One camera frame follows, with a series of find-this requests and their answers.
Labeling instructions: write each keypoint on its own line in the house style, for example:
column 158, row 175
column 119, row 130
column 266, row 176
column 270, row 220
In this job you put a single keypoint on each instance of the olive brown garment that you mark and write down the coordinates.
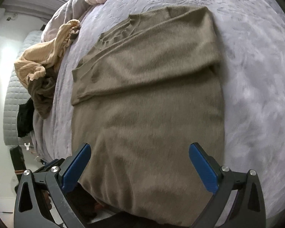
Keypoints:
column 44, row 95

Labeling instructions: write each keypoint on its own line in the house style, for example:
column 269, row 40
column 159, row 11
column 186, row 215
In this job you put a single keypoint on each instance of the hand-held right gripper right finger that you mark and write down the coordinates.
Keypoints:
column 204, row 168

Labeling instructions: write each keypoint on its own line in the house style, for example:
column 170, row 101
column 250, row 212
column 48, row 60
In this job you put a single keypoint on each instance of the lavender embossed bedspread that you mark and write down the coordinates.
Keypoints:
column 251, row 76

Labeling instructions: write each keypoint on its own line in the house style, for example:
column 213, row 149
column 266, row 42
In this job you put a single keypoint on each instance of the black cloth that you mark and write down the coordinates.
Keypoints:
column 26, row 118

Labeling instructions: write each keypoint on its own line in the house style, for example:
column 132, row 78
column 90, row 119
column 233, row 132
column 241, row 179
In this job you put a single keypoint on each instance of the black box with orange band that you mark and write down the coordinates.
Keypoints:
column 17, row 159

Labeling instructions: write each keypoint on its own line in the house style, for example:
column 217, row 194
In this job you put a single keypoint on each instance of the cream ribbed sweater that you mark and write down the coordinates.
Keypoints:
column 47, row 52

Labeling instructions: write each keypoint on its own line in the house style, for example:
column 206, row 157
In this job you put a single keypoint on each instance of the taupe knit sweater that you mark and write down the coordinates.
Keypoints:
column 144, row 99

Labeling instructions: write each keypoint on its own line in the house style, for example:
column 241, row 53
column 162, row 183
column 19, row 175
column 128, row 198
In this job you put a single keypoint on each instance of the grey lilac blanket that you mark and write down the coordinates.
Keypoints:
column 61, row 16

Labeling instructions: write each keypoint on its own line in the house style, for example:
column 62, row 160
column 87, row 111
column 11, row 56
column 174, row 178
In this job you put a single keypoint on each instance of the white quilted headboard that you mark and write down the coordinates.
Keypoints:
column 14, row 95

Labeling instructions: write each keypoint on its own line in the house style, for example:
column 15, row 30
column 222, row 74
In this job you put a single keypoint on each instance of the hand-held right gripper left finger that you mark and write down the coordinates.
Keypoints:
column 73, row 168

